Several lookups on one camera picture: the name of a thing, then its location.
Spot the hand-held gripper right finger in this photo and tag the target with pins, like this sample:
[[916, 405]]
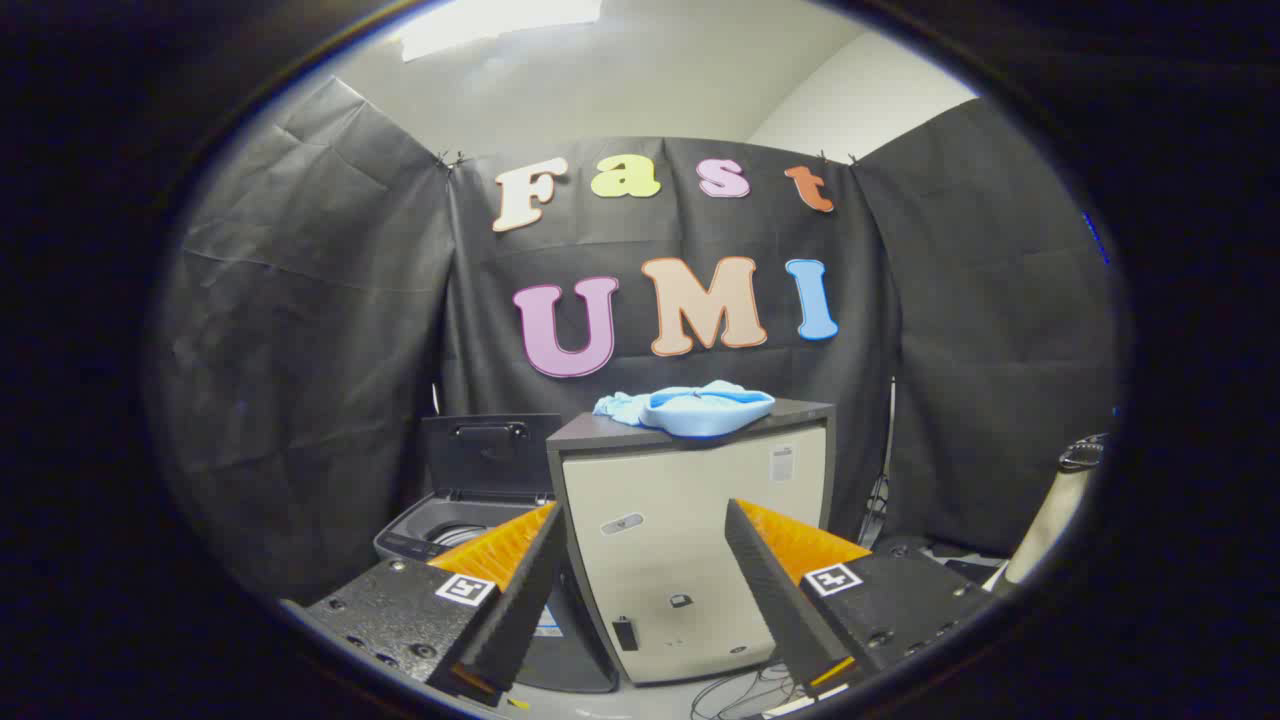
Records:
[[775, 590]]

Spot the black backdrop cloth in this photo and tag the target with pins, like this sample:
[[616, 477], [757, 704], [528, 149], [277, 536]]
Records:
[[400, 300]]

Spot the grey washing machine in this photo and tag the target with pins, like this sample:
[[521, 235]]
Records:
[[410, 535]]

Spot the light blue shirt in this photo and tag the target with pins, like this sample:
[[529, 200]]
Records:
[[700, 412]]

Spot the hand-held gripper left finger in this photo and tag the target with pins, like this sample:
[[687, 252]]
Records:
[[520, 600]]

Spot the beige bottle with black cap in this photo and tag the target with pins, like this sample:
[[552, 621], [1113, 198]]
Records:
[[1050, 510]]

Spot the ceiling light panel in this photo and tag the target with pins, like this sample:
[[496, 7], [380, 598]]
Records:
[[500, 20]]

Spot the beige cabinet with grey top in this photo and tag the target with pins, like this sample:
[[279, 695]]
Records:
[[680, 480]]

